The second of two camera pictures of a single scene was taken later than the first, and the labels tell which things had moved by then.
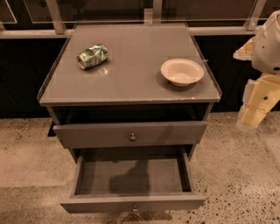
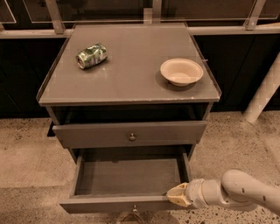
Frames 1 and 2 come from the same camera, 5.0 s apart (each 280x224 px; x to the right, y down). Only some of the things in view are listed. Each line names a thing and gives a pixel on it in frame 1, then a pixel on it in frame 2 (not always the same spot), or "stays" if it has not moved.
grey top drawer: [123, 135] stays
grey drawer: [132, 183] stays
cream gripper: [268, 48] -> [194, 192]
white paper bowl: [182, 72] stays
